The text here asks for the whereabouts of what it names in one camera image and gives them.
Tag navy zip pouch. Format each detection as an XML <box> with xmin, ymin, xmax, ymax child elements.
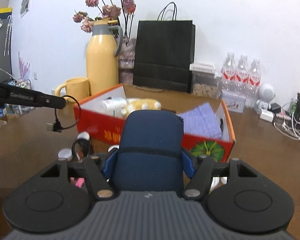
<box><xmin>110</xmin><ymin>110</ymin><xmax>184</xmax><ymax>192</ymax></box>

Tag black usb cable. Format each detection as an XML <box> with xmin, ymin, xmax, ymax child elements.
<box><xmin>46</xmin><ymin>94</ymin><xmax>82</xmax><ymax>133</ymax></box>

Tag yellow plush toy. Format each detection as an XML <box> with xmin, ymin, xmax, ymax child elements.
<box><xmin>125</xmin><ymin>99</ymin><xmax>161</xmax><ymax>114</ymax></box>

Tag dark grey cabinet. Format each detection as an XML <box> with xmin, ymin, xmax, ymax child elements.
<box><xmin>0</xmin><ymin>8</ymin><xmax>12</xmax><ymax>82</ymax></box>

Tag lilac folded towel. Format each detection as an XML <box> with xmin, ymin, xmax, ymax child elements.
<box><xmin>177</xmin><ymin>102</ymin><xmax>222</xmax><ymax>139</ymax></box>

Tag white plastic cap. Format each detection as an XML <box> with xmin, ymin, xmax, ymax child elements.
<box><xmin>58</xmin><ymin>148</ymin><xmax>72</xmax><ymax>161</ymax></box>

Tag orange cardboard box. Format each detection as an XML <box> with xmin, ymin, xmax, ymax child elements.
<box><xmin>74</xmin><ymin>84</ymin><xmax>236</xmax><ymax>162</ymax></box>

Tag white metal tin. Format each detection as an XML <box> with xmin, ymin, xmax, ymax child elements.
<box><xmin>221</xmin><ymin>90</ymin><xmax>246</xmax><ymax>113</ymax></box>

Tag yellow mug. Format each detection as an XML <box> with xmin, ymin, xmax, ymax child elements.
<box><xmin>55</xmin><ymin>77</ymin><xmax>90</xmax><ymax>101</ymax></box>

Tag white charger block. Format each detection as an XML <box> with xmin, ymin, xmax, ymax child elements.
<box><xmin>259</xmin><ymin>109</ymin><xmax>274</xmax><ymax>123</ymax></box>

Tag clear seed container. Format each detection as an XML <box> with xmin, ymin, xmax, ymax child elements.
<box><xmin>190</xmin><ymin>63</ymin><xmax>221</xmax><ymax>98</ymax></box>

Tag white lotion bottle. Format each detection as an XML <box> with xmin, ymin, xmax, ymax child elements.
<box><xmin>100</xmin><ymin>98</ymin><xmax>128</xmax><ymax>117</ymax></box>

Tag black adapter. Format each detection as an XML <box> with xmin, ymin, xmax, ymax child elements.
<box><xmin>268</xmin><ymin>103</ymin><xmax>281</xmax><ymax>114</ymax></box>

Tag middle water bottle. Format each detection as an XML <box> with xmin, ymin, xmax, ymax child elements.
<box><xmin>235</xmin><ymin>55</ymin><xmax>249</xmax><ymax>96</ymax></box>

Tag water bottle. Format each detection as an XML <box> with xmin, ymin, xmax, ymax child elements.
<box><xmin>235</xmin><ymin>55</ymin><xmax>249</xmax><ymax>96</ymax></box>
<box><xmin>247</xmin><ymin>59</ymin><xmax>262</xmax><ymax>108</ymax></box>
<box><xmin>222</xmin><ymin>52</ymin><xmax>236</xmax><ymax>92</ymax></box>

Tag white robot toy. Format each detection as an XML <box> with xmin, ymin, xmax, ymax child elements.
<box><xmin>255</xmin><ymin>83</ymin><xmax>275</xmax><ymax>114</ymax></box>

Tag left water bottle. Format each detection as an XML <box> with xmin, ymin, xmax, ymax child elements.
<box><xmin>222</xmin><ymin>52</ymin><xmax>236</xmax><ymax>92</ymax></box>

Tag right water bottle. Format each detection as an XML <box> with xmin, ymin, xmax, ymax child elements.
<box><xmin>247</xmin><ymin>59</ymin><xmax>262</xmax><ymax>108</ymax></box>

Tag yellow thermos jug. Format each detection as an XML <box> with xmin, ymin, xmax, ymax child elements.
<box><xmin>86</xmin><ymin>19</ymin><xmax>123</xmax><ymax>95</ymax></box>

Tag black paper bag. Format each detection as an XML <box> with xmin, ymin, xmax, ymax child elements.
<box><xmin>133</xmin><ymin>2</ymin><xmax>196</xmax><ymax>93</ymax></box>

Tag pink fuzzy vase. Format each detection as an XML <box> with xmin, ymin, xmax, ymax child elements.
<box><xmin>119</xmin><ymin>38</ymin><xmax>136</xmax><ymax>84</ymax></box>

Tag dried pink roses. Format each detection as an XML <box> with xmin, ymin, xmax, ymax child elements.
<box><xmin>72</xmin><ymin>0</ymin><xmax>136</xmax><ymax>39</ymax></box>

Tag wire storage basket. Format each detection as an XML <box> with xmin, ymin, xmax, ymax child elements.
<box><xmin>7</xmin><ymin>79</ymin><xmax>32</xmax><ymax>90</ymax></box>

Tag black coiled strap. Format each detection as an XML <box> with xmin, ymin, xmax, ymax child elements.
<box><xmin>71</xmin><ymin>138</ymin><xmax>93</xmax><ymax>160</ymax></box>

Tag white cable bundle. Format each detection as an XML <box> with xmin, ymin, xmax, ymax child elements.
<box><xmin>273</xmin><ymin>100</ymin><xmax>300</xmax><ymax>143</ymax></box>

